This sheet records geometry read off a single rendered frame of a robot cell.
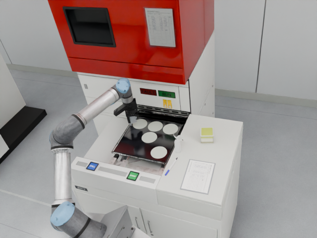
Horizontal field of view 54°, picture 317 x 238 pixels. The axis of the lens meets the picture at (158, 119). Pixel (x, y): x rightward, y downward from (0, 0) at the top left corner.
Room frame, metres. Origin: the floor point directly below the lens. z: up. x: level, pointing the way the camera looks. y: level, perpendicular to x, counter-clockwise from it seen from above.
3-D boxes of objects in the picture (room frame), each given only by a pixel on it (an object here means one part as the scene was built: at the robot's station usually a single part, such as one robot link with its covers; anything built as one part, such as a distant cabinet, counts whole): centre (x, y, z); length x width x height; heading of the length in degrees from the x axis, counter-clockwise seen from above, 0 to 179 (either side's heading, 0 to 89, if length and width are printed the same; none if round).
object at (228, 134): (1.21, -0.22, 0.89); 0.62 x 0.35 x 0.14; 153
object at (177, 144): (1.26, -0.09, 1.03); 0.06 x 0.04 x 0.13; 153
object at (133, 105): (1.61, 0.17, 1.05); 0.09 x 0.08 x 0.12; 91
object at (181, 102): (1.76, 0.15, 1.02); 0.82 x 0.03 x 0.40; 63
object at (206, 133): (1.30, -0.27, 1.00); 0.07 x 0.07 x 0.07; 78
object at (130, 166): (1.22, 0.18, 0.87); 0.36 x 0.08 x 0.03; 63
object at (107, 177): (1.17, 0.30, 0.89); 0.55 x 0.09 x 0.14; 63
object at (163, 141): (1.47, 0.08, 0.90); 0.34 x 0.34 x 0.01; 63
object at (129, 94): (1.61, 0.18, 1.21); 0.09 x 0.08 x 0.11; 133
